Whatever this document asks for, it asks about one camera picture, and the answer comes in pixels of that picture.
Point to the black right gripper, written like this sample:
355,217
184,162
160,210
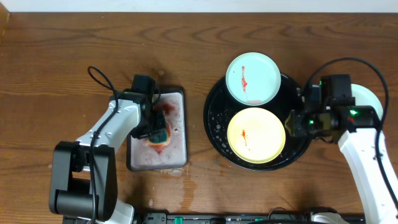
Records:
296,116

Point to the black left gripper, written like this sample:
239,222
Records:
160,116

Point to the green and yellow sponge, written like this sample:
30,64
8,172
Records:
160,139

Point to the yellow plate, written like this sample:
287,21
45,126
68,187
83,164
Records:
256,135

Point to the mint plate with long stain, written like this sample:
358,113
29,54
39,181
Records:
253,79

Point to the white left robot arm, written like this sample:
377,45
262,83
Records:
84,181

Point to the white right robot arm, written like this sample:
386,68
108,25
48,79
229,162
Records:
356,131

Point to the black rectangular soapy tray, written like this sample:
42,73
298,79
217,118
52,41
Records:
141,156

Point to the black round tray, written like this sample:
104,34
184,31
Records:
220,107

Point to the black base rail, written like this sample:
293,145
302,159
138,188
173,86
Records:
277,215

